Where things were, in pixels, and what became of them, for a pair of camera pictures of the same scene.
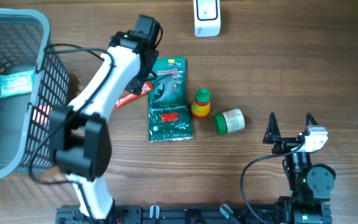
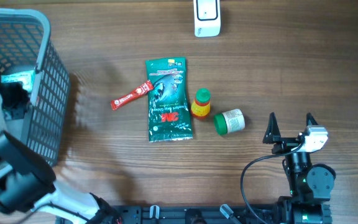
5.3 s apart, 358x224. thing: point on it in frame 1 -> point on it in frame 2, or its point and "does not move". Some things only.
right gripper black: x=272 y=135 does not move
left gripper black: x=140 y=81 -> x=20 y=111
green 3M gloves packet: x=169 y=104 does not move
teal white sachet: x=16 y=83 does not move
